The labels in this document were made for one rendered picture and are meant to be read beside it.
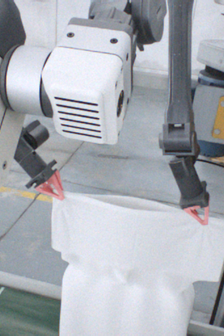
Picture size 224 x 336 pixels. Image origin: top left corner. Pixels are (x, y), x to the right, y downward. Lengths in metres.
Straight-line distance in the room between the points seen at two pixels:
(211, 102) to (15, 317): 1.06
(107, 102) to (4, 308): 1.29
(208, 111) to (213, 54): 0.16
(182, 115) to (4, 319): 1.06
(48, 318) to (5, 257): 0.93
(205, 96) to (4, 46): 0.74
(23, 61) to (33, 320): 1.23
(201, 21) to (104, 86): 5.50
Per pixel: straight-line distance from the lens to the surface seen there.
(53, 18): 6.40
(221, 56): 1.13
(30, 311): 1.66
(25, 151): 1.06
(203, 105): 1.17
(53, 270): 2.38
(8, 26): 0.55
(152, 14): 0.64
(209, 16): 5.93
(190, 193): 1.00
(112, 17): 0.59
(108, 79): 0.46
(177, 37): 0.97
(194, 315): 2.23
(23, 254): 2.50
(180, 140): 0.94
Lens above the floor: 1.59
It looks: 27 degrees down
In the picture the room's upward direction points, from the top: 6 degrees clockwise
